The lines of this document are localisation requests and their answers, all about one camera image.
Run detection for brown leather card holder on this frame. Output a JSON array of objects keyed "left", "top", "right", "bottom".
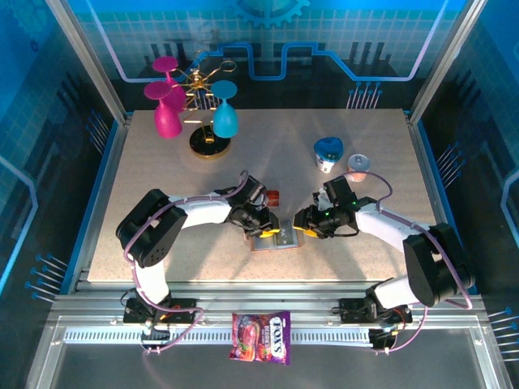
[{"left": 249, "top": 218, "right": 304, "bottom": 252}]

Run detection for black vip credit card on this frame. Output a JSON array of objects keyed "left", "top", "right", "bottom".
[{"left": 275, "top": 219, "right": 299, "bottom": 247}]

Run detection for small pink can silver lid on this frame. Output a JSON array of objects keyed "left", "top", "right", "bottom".
[{"left": 347, "top": 152, "right": 372, "bottom": 184}]

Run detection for white cup with blue lid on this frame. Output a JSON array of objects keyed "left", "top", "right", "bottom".
[{"left": 314, "top": 136, "right": 345, "bottom": 174}]

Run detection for teal wine glass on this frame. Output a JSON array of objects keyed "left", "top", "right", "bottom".
[{"left": 209, "top": 79, "right": 240, "bottom": 139}]

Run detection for purple fox's candy bag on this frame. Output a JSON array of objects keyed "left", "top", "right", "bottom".
[{"left": 228, "top": 310, "right": 293, "bottom": 367}]

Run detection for pink wine glass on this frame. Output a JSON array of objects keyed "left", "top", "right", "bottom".
[
  {"left": 143, "top": 79, "right": 184, "bottom": 140},
  {"left": 152, "top": 55, "right": 189, "bottom": 115}
]

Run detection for small black connector box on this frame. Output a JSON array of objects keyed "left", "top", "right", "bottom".
[
  {"left": 139, "top": 323, "right": 171, "bottom": 345},
  {"left": 368, "top": 328, "right": 401, "bottom": 352}
]

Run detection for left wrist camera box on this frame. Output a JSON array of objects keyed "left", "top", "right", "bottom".
[{"left": 238, "top": 174, "right": 269, "bottom": 206}]

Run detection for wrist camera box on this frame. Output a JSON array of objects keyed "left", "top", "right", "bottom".
[
  {"left": 311, "top": 177, "right": 358, "bottom": 207},
  {"left": 238, "top": 174, "right": 269, "bottom": 206}
]

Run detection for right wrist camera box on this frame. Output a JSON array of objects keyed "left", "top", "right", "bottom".
[{"left": 311, "top": 177, "right": 358, "bottom": 207}]

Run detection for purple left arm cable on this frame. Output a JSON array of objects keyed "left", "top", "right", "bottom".
[{"left": 123, "top": 169, "right": 204, "bottom": 356}]

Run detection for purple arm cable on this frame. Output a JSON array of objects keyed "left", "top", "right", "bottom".
[
  {"left": 342, "top": 171, "right": 474, "bottom": 356},
  {"left": 123, "top": 169, "right": 204, "bottom": 356}
]

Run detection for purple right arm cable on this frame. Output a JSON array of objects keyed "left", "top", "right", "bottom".
[{"left": 342, "top": 171, "right": 474, "bottom": 356}]

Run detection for aluminium frame cross rail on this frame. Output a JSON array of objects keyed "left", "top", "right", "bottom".
[{"left": 48, "top": 279, "right": 487, "bottom": 327}]

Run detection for gold wire glass rack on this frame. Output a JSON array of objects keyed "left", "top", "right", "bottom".
[{"left": 172, "top": 49, "right": 238, "bottom": 160}]

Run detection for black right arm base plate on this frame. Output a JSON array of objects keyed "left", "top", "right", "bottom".
[{"left": 338, "top": 297, "right": 414, "bottom": 324}]

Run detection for aluminium table side rail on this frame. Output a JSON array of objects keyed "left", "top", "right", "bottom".
[
  {"left": 75, "top": 113, "right": 135, "bottom": 293},
  {"left": 405, "top": 112, "right": 467, "bottom": 293}
]

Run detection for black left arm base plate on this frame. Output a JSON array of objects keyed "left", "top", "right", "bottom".
[{"left": 122, "top": 297, "right": 200, "bottom": 325}]

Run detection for slotted white cable duct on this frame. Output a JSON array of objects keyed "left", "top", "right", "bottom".
[{"left": 62, "top": 327, "right": 374, "bottom": 346}]

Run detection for aluminium frame post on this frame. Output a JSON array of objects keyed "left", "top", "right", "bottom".
[
  {"left": 407, "top": 0, "right": 490, "bottom": 126},
  {"left": 45, "top": 0, "right": 131, "bottom": 126}
]

